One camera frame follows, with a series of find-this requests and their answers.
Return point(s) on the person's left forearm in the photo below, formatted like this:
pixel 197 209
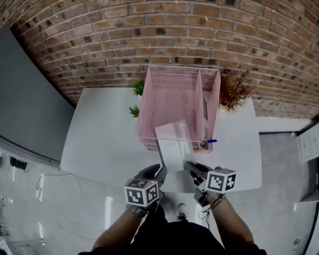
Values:
pixel 117 230

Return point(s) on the pink mesh desk organizer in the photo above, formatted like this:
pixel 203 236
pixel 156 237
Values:
pixel 172 102

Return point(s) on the white cubby cabinet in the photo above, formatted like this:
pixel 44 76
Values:
pixel 313 142

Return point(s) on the brown dried potted plant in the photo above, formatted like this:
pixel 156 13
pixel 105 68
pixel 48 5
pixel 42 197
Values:
pixel 234 92

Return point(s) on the metal wristwatch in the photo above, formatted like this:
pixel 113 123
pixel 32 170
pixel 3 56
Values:
pixel 137 210

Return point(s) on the leafy green potted plant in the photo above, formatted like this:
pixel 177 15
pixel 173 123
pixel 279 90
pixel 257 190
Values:
pixel 139 88

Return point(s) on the grey and white notebook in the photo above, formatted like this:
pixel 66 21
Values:
pixel 172 147

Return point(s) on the black bucket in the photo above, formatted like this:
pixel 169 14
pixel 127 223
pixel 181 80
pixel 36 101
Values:
pixel 18 163

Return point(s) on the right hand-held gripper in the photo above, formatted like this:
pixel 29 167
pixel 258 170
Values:
pixel 220 180

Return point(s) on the spiky green potted plant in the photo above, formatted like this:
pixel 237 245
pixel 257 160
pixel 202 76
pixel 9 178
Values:
pixel 134 111

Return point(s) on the person's right white shoe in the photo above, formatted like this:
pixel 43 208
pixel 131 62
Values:
pixel 181 211

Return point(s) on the blue pen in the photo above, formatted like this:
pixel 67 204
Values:
pixel 210 141

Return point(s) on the person's right forearm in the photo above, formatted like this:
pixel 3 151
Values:
pixel 232 219

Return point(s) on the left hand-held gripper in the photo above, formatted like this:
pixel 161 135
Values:
pixel 141 193

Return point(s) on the white desk with drawers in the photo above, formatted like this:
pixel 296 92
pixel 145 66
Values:
pixel 101 131

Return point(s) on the person's black clothing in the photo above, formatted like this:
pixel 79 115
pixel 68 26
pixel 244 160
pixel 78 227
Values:
pixel 172 238

